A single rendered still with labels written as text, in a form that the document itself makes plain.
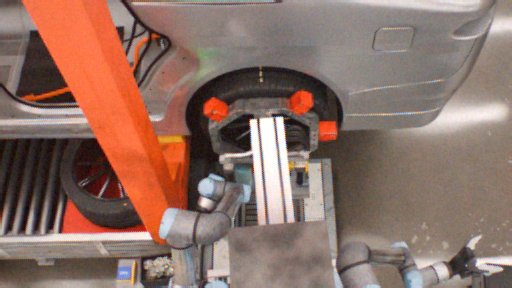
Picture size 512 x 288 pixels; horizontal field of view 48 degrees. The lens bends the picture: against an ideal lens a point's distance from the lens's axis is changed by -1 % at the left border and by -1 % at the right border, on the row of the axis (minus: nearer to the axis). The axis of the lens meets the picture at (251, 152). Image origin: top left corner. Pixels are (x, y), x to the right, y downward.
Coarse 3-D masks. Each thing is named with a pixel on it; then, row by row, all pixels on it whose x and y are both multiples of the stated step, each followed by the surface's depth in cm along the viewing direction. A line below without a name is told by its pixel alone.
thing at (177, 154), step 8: (160, 144) 317; (168, 144) 317; (176, 144) 317; (184, 144) 317; (168, 152) 315; (176, 152) 314; (184, 152) 314; (168, 160) 312; (176, 160) 312; (184, 160) 312; (176, 168) 302; (184, 168) 310; (176, 176) 298; (184, 176) 309; (176, 184) 297; (184, 184) 308; (184, 192) 308; (184, 200) 307; (184, 208) 304
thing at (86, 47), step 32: (32, 0) 152; (64, 0) 152; (96, 0) 165; (64, 32) 163; (96, 32) 164; (64, 64) 175; (96, 64) 175; (128, 64) 199; (96, 96) 190; (128, 96) 198; (96, 128) 207; (128, 128) 207; (128, 160) 227; (160, 160) 248; (128, 192) 252; (160, 192) 252; (160, 224) 282
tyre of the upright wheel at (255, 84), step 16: (224, 80) 281; (240, 80) 276; (256, 80) 273; (272, 80) 273; (288, 80) 276; (304, 80) 280; (208, 96) 288; (224, 96) 278; (240, 96) 278; (288, 96) 278; (320, 96) 286; (320, 112) 290
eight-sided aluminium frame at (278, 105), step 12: (228, 108) 280; (240, 108) 273; (252, 108) 273; (264, 108) 272; (276, 108) 272; (288, 108) 273; (228, 120) 281; (300, 120) 281; (312, 120) 282; (216, 132) 290; (312, 132) 290; (216, 144) 300; (228, 144) 310; (300, 144) 309; (312, 144) 300
